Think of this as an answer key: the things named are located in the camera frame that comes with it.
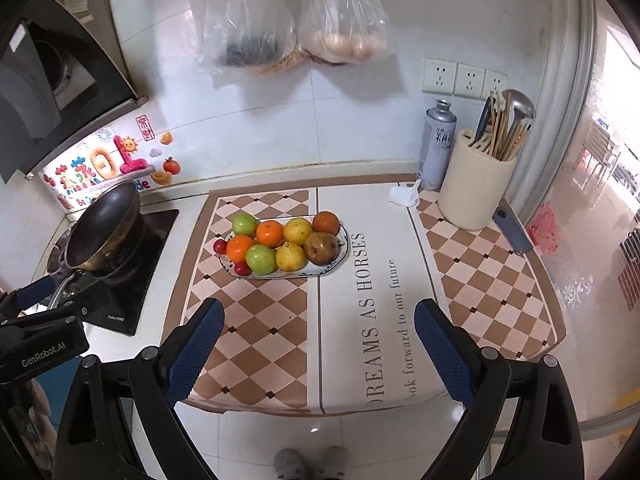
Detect clear plastic bag dark contents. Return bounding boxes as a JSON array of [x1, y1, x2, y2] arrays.
[[196, 0, 301, 76]]

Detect green apple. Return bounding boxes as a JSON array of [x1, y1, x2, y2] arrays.
[[245, 244, 277, 276], [231, 213, 261, 237]]

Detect black frying pan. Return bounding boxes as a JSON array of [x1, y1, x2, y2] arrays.
[[47, 181, 146, 311]]

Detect grey spray can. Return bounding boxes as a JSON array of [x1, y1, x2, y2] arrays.
[[417, 99, 457, 192]]

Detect black handled knife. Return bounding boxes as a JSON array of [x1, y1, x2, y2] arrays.
[[472, 97, 493, 146]]

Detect person's grey slipper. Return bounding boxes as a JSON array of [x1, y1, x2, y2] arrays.
[[274, 449, 307, 480], [320, 446, 349, 480]]

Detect cream utensil holder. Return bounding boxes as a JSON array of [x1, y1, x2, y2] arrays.
[[438, 129, 518, 231]]

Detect chopsticks and ladles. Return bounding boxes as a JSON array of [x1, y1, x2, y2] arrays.
[[487, 91, 531, 161]]

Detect clear plastic bag round contents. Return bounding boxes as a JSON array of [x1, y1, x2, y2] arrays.
[[282, 0, 391, 66]]

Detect brown pear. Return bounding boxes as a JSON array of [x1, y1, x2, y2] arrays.
[[304, 231, 342, 267]]

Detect oval patterned white plate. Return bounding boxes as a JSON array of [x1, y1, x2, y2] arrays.
[[218, 215, 349, 279]]

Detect dark reddish orange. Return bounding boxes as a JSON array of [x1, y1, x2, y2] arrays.
[[312, 211, 341, 235]]

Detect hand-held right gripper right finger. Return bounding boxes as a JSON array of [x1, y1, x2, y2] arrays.
[[414, 298, 586, 480]]

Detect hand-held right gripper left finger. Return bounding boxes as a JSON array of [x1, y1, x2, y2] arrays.
[[52, 297, 226, 480]]

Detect black stove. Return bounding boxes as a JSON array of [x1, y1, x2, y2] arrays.
[[30, 208, 180, 337]]

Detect range hood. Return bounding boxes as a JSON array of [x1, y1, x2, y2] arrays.
[[0, 0, 151, 183]]

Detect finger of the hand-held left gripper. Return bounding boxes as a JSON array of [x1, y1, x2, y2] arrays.
[[0, 275, 57, 318]]

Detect colourful wall decal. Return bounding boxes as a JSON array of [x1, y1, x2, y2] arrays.
[[40, 132, 151, 211]]

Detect white wall socket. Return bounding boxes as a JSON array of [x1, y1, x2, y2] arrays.
[[422, 58, 457, 95], [482, 71, 508, 101], [454, 63, 486, 98]]

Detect metal ladle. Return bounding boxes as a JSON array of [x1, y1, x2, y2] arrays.
[[500, 89, 537, 158]]

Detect checkered brown table mat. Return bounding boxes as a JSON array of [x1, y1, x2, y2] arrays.
[[165, 174, 568, 416]]

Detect yellow pear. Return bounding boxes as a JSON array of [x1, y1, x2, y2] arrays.
[[275, 242, 307, 272], [283, 217, 315, 245]]

